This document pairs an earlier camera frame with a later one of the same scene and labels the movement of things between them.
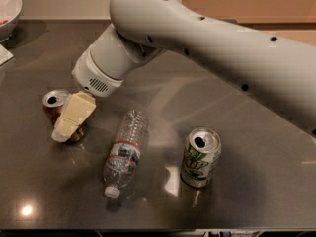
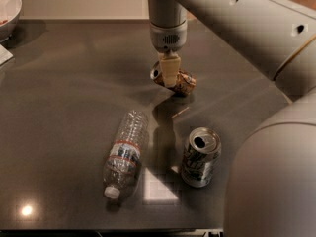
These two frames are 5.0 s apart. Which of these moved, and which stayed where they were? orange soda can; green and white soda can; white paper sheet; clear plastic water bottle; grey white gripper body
Moved: grey white gripper body; orange soda can
Stayed: green and white soda can; clear plastic water bottle; white paper sheet
